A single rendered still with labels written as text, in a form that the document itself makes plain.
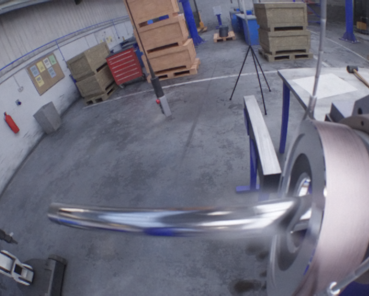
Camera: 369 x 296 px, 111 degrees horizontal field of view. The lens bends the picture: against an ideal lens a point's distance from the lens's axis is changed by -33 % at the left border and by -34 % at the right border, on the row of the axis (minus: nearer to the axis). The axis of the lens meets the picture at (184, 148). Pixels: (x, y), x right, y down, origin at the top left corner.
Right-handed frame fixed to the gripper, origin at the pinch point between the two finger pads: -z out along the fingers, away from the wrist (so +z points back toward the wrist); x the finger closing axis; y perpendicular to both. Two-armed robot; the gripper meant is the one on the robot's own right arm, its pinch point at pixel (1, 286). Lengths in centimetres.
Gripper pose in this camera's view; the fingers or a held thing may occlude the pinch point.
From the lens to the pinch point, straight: 195.0
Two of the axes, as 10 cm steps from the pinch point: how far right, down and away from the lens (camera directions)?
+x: 8.9, -3.9, -2.2
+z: -4.4, -6.6, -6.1
